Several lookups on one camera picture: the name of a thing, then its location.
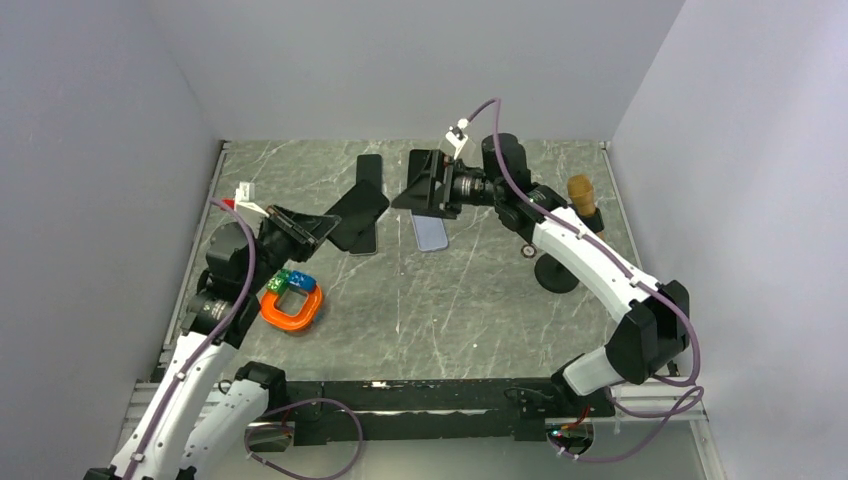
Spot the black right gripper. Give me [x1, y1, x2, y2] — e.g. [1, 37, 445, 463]
[391, 149, 504, 220]

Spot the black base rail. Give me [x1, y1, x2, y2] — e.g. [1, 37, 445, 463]
[221, 374, 617, 446]

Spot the blue phone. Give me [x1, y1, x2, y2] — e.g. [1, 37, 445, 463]
[355, 153, 383, 191]

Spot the orange ring toy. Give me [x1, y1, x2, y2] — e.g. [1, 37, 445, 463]
[260, 286, 324, 334]

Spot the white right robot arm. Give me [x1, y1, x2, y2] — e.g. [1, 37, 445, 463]
[391, 133, 692, 416]

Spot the aluminium frame rail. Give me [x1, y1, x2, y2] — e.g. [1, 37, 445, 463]
[122, 377, 710, 431]

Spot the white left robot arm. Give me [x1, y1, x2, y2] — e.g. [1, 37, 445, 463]
[85, 201, 341, 479]

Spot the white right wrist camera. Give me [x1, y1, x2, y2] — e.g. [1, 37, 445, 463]
[444, 118, 475, 160]

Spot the green toy brick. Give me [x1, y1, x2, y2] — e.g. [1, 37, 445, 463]
[265, 269, 291, 295]

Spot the lavender phone case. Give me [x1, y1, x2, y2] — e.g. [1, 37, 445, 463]
[411, 214, 449, 253]

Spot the black microphone stand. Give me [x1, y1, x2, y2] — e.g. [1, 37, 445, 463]
[534, 207, 605, 294]

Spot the black phone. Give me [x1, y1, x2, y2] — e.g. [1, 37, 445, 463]
[348, 225, 377, 256]
[326, 182, 390, 252]

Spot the round poker chip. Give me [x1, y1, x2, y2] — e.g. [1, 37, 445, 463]
[521, 244, 537, 258]

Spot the blue toy brick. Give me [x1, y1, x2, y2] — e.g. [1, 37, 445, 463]
[286, 270, 317, 295]

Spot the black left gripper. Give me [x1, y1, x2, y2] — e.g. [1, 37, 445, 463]
[242, 202, 341, 294]

